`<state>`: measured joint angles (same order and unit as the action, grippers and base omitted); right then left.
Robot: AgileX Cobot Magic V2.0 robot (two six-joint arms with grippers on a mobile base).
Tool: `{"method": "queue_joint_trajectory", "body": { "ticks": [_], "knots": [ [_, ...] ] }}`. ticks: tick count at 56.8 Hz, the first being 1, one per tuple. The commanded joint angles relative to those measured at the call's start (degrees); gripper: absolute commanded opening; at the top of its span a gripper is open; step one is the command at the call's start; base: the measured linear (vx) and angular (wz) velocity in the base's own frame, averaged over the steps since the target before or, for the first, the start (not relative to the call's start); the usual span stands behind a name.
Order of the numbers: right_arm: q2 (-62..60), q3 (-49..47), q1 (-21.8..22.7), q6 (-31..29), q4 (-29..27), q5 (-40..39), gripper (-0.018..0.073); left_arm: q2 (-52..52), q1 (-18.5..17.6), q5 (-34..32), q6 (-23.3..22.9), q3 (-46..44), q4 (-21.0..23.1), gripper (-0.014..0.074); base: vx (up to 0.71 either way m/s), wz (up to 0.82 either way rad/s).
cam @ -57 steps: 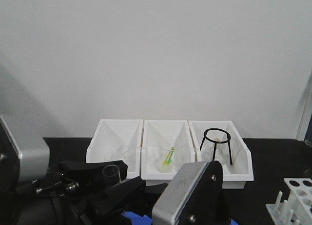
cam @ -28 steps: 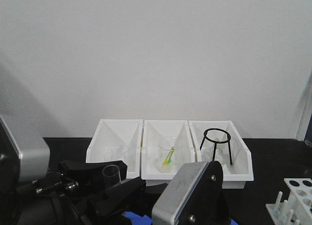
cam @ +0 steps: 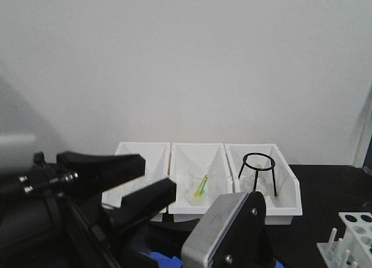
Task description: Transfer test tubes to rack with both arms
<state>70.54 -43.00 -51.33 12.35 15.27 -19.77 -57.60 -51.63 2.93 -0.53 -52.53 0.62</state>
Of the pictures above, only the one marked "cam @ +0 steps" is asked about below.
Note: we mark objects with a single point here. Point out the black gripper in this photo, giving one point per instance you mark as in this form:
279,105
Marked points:
50,216

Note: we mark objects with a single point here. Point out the white test tube rack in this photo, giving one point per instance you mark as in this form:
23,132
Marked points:
354,248

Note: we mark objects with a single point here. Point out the left white storage bin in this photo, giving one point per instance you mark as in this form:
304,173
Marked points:
156,155

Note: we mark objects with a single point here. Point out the white storage bin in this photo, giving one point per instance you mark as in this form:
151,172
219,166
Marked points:
183,155
156,155
281,209

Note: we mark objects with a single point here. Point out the blue plastic tray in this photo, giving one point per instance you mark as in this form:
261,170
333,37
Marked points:
162,257

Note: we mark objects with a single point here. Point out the green yellow plastic spoons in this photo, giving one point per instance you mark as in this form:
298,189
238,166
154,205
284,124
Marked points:
201,187

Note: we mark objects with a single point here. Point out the beaker in middle bin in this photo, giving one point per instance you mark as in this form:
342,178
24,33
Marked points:
196,173

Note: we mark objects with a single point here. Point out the middle white storage bin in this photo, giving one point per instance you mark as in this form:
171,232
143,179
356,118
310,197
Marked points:
183,155

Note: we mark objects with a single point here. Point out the glass flask under tripod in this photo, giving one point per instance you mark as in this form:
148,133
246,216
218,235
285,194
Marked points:
250,182

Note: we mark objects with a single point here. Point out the right white storage bin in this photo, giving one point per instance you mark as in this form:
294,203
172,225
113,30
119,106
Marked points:
281,209

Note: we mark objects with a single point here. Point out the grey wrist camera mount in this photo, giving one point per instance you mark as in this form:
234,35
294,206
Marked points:
231,234

